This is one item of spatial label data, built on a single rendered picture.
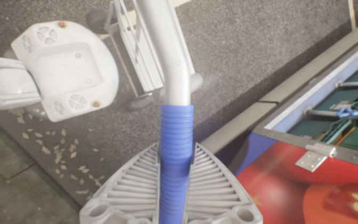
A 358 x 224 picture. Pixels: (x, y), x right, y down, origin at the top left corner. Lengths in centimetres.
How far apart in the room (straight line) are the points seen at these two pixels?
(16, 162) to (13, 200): 30
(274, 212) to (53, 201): 155
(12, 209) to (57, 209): 28
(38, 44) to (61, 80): 21
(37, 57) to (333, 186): 156
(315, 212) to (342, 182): 16
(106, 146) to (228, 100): 140
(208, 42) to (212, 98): 60
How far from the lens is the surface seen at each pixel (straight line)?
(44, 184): 162
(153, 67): 138
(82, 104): 103
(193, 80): 22
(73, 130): 147
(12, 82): 115
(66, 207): 168
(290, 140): 101
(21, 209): 176
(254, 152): 98
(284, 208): 75
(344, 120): 140
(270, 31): 230
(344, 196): 79
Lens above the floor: 135
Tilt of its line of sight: 70 degrees down
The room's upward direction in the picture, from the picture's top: 110 degrees clockwise
